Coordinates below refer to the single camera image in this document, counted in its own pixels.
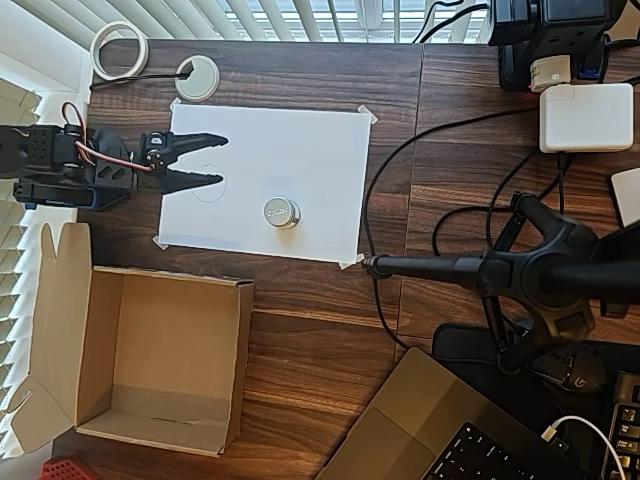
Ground small jar with silver lid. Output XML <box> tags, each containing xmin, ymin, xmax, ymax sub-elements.
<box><xmin>262</xmin><ymin>196</ymin><xmax>303</xmax><ymax>231</ymax></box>

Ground open brown cardboard box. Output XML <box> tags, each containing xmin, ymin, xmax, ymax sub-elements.
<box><xmin>9</xmin><ymin>222</ymin><xmax>256</xmax><ymax>457</ymax></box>

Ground white round desk grommet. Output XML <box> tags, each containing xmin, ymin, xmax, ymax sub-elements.
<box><xmin>174</xmin><ymin>55</ymin><xmax>221</xmax><ymax>103</ymax></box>

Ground beige masking tape roll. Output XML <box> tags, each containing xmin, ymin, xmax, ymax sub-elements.
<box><xmin>91</xmin><ymin>22</ymin><xmax>150</xmax><ymax>82</ymax></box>

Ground white paper sheet with circles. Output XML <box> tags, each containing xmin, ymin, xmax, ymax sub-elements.
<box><xmin>152</xmin><ymin>97</ymin><xmax>380</xmax><ymax>271</ymax></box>

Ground cream vertical blinds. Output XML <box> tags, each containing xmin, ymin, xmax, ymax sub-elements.
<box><xmin>0</xmin><ymin>74</ymin><xmax>46</xmax><ymax>451</ymax></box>
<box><xmin>0</xmin><ymin>0</ymin><xmax>496</xmax><ymax>46</ymax></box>

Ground black mouse pad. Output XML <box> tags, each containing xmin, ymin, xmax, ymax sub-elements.
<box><xmin>432</xmin><ymin>322</ymin><xmax>640</xmax><ymax>391</ymax></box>

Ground red perforated base block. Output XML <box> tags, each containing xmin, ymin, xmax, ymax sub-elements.
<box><xmin>40</xmin><ymin>457</ymin><xmax>97</xmax><ymax>480</ymax></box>

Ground grey open laptop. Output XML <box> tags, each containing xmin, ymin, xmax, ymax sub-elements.
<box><xmin>312</xmin><ymin>347</ymin><xmax>591</xmax><ymax>480</ymax></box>

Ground black tripod stand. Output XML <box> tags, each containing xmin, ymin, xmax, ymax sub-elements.
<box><xmin>359</xmin><ymin>192</ymin><xmax>640</xmax><ymax>376</ymax></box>

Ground white square power adapter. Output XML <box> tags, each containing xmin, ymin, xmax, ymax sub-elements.
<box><xmin>538</xmin><ymin>83</ymin><xmax>635</xmax><ymax>154</ymax></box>

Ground black power strip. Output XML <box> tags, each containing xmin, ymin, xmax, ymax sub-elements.
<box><xmin>487</xmin><ymin>0</ymin><xmax>626</xmax><ymax>91</ymax></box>

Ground silver flat device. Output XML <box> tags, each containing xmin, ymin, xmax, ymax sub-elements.
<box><xmin>609</xmin><ymin>168</ymin><xmax>640</xmax><ymax>229</ymax></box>

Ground black computer mouse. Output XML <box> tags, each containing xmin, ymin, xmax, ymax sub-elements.
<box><xmin>549</xmin><ymin>347</ymin><xmax>619</xmax><ymax>394</ymax></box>

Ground black keyboard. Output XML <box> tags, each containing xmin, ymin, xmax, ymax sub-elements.
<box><xmin>607</xmin><ymin>369</ymin><xmax>640</xmax><ymax>480</ymax></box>

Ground thin black cable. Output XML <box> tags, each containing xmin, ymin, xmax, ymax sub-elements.
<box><xmin>89</xmin><ymin>69</ymin><xmax>195</xmax><ymax>92</ymax></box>

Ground long black cable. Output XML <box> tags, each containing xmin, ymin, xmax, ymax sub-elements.
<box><xmin>360</xmin><ymin>105</ymin><xmax>544</xmax><ymax>351</ymax></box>

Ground looped black adapter cable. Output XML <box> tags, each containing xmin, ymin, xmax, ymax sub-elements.
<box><xmin>432</xmin><ymin>149</ymin><xmax>572</xmax><ymax>261</ymax></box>

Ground white charging cable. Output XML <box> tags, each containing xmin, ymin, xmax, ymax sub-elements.
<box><xmin>544</xmin><ymin>414</ymin><xmax>629</xmax><ymax>480</ymax></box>

